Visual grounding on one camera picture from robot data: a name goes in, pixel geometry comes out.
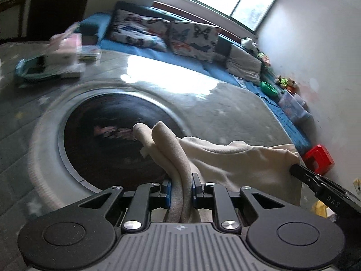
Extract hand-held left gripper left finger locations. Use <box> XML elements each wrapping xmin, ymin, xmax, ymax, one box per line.
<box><xmin>77</xmin><ymin>179</ymin><xmax>172</xmax><ymax>231</ymax></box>

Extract white flat electronic device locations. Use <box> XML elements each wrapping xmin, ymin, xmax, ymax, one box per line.
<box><xmin>45</xmin><ymin>62</ymin><xmax>86</xmax><ymax>79</ymax></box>

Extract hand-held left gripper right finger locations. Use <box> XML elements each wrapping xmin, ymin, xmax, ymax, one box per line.
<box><xmin>192</xmin><ymin>173</ymin><xmax>285</xmax><ymax>232</ymax></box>

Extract yellow bag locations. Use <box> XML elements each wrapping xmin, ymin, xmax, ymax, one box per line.
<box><xmin>312</xmin><ymin>200</ymin><xmax>331</xmax><ymax>218</ymax></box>

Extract blue sofa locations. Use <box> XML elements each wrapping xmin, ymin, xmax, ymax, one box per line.
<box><xmin>79</xmin><ymin>1</ymin><xmax>313</xmax><ymax>156</ymax></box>

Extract dark wooden door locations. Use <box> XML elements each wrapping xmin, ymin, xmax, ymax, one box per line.
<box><xmin>0</xmin><ymin>0</ymin><xmax>95</xmax><ymax>42</ymax></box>

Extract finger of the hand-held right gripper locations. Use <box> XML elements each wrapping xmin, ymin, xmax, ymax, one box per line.
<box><xmin>289</xmin><ymin>162</ymin><xmax>325</xmax><ymax>192</ymax></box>

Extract green bowl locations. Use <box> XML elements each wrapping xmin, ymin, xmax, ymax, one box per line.
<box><xmin>261</xmin><ymin>81</ymin><xmax>279</xmax><ymax>94</ymax></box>

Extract panda plush toy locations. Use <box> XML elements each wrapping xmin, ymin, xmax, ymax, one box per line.
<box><xmin>241</xmin><ymin>37</ymin><xmax>258</xmax><ymax>49</ymax></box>

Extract butterfly print pillow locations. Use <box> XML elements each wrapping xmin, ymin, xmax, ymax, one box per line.
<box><xmin>109</xmin><ymin>9</ymin><xmax>170</xmax><ymax>52</ymax></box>
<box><xmin>169</xmin><ymin>20</ymin><xmax>222</xmax><ymax>63</ymax></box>

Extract opened pink tissue pack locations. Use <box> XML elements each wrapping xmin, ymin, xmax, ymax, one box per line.
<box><xmin>49</xmin><ymin>23</ymin><xmax>82</xmax><ymax>65</ymax></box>

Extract pile of small toys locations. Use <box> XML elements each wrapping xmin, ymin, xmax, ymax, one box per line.
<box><xmin>275</xmin><ymin>76</ymin><xmax>296</xmax><ymax>91</ymax></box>

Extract cream long-sleeve shirt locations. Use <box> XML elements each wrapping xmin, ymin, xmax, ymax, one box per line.
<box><xmin>132</xmin><ymin>121</ymin><xmax>305</xmax><ymax>223</ymax></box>

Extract clear plastic storage box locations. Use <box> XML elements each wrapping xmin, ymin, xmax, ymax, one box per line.
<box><xmin>279</xmin><ymin>90</ymin><xmax>311</xmax><ymax>122</ymax></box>

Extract round black glass turntable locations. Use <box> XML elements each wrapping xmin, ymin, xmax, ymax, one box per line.
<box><xmin>30</xmin><ymin>86</ymin><xmax>198</xmax><ymax>204</ymax></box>

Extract grey pillow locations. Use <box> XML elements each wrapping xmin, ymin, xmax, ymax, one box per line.
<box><xmin>226</xmin><ymin>44</ymin><xmax>261</xmax><ymax>84</ymax></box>

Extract red plastic stool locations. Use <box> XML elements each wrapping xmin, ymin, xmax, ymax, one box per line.
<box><xmin>303</xmin><ymin>145</ymin><xmax>335</xmax><ymax>175</ymax></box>

